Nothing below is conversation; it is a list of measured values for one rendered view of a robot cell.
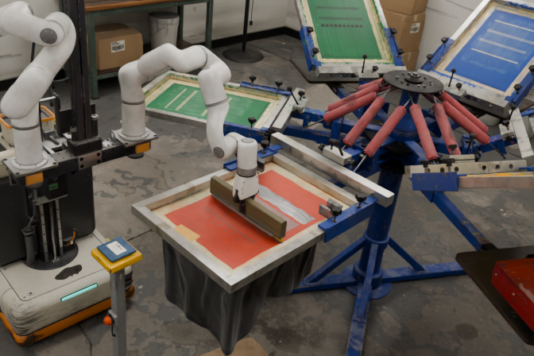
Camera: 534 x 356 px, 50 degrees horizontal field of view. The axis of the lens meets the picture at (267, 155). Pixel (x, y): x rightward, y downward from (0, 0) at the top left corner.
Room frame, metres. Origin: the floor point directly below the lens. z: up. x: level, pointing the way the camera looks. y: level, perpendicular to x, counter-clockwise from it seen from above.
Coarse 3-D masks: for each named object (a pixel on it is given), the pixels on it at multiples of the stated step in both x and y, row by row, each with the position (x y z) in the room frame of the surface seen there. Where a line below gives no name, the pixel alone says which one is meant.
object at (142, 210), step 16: (272, 160) 2.34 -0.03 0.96; (288, 160) 2.31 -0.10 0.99; (208, 176) 2.08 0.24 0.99; (224, 176) 2.12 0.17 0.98; (304, 176) 2.20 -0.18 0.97; (320, 176) 2.19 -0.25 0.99; (176, 192) 1.93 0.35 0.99; (192, 192) 1.99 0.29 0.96; (336, 192) 2.08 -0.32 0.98; (144, 208) 1.80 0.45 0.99; (160, 224) 1.71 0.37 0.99; (176, 240) 1.62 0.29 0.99; (304, 240) 1.71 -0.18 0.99; (320, 240) 1.76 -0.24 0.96; (192, 256) 1.55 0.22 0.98; (272, 256) 1.59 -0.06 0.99; (288, 256) 1.63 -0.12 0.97; (208, 272) 1.50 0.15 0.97; (224, 272) 1.48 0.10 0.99; (240, 272) 1.49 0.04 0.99; (256, 272) 1.51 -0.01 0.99; (224, 288) 1.44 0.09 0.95
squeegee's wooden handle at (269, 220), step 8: (216, 176) 1.99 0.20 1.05; (216, 184) 1.96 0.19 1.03; (224, 184) 1.93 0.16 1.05; (216, 192) 1.95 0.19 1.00; (224, 192) 1.92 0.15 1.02; (232, 192) 1.89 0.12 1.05; (232, 200) 1.89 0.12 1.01; (248, 200) 1.84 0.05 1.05; (248, 208) 1.83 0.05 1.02; (256, 208) 1.80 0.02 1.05; (264, 208) 1.80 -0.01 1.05; (256, 216) 1.80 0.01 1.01; (264, 216) 1.77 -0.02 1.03; (272, 216) 1.75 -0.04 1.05; (264, 224) 1.77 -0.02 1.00; (272, 224) 1.74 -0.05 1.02; (280, 224) 1.72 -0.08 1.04; (272, 232) 1.74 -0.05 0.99; (280, 232) 1.71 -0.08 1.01
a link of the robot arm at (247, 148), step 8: (232, 136) 1.90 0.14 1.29; (240, 136) 1.91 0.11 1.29; (240, 144) 1.85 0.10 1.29; (248, 144) 1.85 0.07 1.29; (256, 144) 1.86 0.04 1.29; (240, 152) 1.84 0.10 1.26; (248, 152) 1.84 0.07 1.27; (256, 152) 1.86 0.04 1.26; (240, 160) 1.84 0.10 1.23; (248, 160) 1.83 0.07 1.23; (256, 160) 1.86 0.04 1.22; (248, 168) 1.83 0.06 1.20
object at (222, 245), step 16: (304, 192) 2.10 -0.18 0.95; (272, 208) 1.95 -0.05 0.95; (304, 208) 1.98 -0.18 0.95; (288, 224) 1.85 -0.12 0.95; (304, 224) 1.86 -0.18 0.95; (208, 240) 1.69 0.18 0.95; (224, 240) 1.70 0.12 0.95; (272, 240) 1.74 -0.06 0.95; (224, 256) 1.61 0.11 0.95; (240, 256) 1.62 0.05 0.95
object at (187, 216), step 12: (264, 180) 2.16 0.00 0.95; (276, 180) 2.17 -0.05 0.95; (288, 180) 2.19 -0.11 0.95; (276, 192) 2.08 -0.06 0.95; (288, 192) 2.09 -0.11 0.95; (192, 204) 1.91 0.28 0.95; (204, 204) 1.92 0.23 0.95; (264, 204) 1.97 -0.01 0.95; (168, 216) 1.81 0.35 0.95; (180, 216) 1.82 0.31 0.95; (192, 216) 1.83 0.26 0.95; (192, 228) 1.75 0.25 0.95; (204, 228) 1.76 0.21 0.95; (216, 228) 1.77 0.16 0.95
